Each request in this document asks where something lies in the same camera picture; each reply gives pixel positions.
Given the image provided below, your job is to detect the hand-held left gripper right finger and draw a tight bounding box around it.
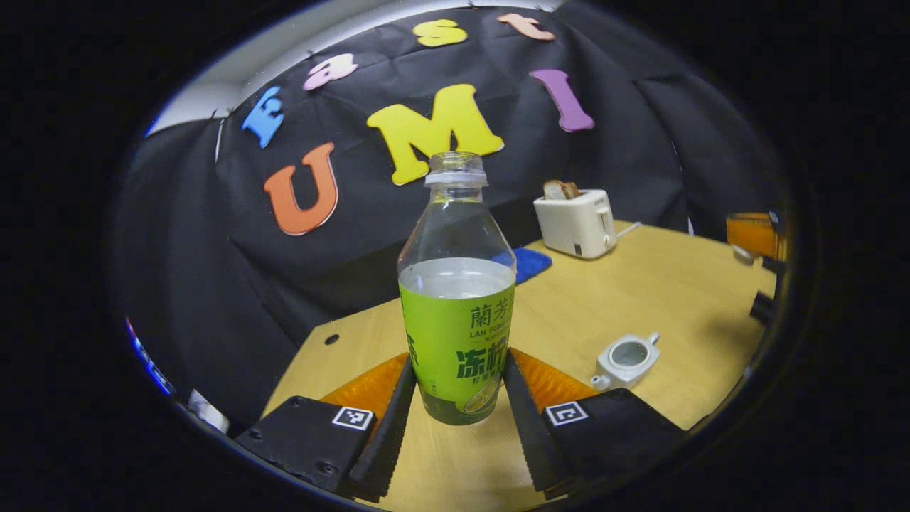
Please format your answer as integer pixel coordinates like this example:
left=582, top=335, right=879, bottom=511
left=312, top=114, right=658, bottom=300
left=501, top=348, right=687, bottom=498

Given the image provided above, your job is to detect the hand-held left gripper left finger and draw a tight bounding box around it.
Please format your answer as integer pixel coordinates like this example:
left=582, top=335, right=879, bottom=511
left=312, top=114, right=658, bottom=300
left=235, top=353, right=417, bottom=502

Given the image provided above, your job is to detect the clear water bottle green label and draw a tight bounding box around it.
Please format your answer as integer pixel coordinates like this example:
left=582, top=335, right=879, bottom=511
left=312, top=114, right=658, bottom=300
left=396, top=151, right=516, bottom=426

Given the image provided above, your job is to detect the white ceramic teacup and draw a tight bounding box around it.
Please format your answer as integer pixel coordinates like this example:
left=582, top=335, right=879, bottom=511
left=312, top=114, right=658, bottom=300
left=590, top=332, right=660, bottom=392

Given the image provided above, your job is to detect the blue towel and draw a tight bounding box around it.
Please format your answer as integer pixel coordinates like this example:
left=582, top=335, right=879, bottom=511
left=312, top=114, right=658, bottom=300
left=498, top=246, right=553, bottom=285

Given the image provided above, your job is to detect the black backdrop cloth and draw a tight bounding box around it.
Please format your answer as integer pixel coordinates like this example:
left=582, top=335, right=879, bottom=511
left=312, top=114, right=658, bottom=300
left=114, top=4, right=783, bottom=434

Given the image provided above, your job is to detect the white toaster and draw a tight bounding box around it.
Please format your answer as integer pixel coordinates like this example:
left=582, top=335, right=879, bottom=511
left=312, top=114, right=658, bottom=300
left=533, top=188, right=618, bottom=260

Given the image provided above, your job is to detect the computer monitor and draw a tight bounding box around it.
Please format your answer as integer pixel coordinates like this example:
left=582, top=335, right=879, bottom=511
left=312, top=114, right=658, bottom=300
left=124, top=316, right=175, bottom=397

